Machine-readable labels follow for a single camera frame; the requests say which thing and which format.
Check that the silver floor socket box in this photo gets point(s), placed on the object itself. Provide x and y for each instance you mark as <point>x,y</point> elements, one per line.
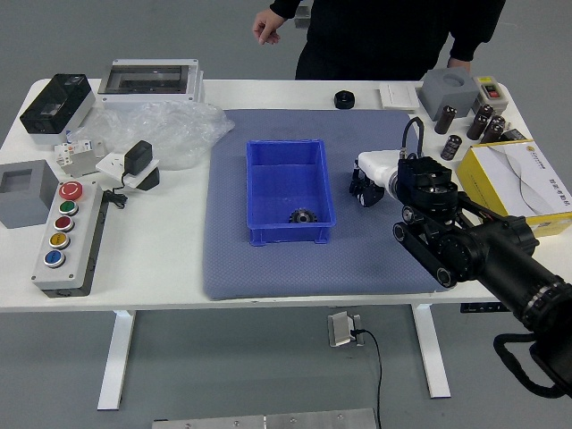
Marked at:
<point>339,328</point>

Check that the person's left hand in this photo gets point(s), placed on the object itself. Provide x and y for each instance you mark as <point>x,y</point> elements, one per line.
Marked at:
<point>460,64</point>

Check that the yellow white cardboard box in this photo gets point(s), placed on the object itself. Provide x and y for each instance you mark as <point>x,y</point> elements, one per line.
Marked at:
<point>514,179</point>

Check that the grey cube with square hole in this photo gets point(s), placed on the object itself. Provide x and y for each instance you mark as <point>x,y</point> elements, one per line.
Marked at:
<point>22,205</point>

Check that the grey-blue padded mat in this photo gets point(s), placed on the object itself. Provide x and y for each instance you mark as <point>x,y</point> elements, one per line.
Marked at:
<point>380,263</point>

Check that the blue plastic box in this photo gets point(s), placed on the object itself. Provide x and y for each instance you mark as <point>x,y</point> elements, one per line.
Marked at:
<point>290,187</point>

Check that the person's right hand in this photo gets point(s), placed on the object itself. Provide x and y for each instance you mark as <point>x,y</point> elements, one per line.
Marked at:
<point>267,27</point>

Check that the white wall switch plate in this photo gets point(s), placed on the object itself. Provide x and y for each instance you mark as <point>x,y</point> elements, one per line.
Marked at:
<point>399,96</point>

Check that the black hex nut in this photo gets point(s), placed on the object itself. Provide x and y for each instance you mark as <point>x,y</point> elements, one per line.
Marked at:
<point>345,99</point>

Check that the black-lid white enclosure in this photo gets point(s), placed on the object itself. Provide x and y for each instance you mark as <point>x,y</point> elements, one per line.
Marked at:
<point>53,105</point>

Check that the black table height panel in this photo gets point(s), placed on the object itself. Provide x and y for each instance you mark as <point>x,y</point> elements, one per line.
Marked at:
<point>480,308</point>

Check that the grey cube with round hole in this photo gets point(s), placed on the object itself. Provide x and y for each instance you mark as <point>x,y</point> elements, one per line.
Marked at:
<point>440,96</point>

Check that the white circuit breaker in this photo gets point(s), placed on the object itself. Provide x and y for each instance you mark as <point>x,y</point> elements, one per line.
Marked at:
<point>71,152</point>

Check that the grey red-button switch box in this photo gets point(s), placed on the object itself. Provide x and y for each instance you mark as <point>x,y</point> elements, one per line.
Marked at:
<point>491,95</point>

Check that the white clear-lid distribution box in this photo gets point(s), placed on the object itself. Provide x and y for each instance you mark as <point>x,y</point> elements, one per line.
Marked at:
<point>147,96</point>

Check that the person's left forearm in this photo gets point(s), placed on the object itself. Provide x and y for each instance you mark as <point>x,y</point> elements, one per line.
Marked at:
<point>478,27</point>

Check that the small black flat module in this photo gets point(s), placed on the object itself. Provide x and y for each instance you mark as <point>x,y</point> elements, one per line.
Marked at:
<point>516,135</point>

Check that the clear plastic bag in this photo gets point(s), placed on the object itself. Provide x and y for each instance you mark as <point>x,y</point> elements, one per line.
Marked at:
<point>179,129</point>

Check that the silver metal plate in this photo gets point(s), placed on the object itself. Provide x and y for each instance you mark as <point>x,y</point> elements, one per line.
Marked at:
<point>268,421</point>

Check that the grey five-button control box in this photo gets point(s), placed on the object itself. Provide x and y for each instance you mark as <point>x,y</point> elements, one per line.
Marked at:
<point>78,241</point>

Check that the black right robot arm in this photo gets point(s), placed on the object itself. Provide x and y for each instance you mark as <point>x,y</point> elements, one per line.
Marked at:
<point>491,246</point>

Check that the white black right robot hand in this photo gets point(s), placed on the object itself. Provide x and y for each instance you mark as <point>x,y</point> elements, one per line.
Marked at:
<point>377,163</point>

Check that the big black gear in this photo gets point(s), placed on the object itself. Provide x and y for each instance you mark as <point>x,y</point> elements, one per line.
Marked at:
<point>303,217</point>

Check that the black power adapter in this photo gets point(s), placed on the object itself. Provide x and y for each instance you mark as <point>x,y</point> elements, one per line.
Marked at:
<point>137,156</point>

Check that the white table leg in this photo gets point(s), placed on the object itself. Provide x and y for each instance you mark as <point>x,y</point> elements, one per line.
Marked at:
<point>116,357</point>
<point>431,353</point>

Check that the small black gear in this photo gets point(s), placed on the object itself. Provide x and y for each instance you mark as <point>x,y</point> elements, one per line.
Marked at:
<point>356,188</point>

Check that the person's right forearm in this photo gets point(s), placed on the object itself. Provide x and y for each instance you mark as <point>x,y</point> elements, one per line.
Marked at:
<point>286,8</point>

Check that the black stand block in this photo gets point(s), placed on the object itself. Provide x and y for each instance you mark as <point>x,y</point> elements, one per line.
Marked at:
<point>152,179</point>

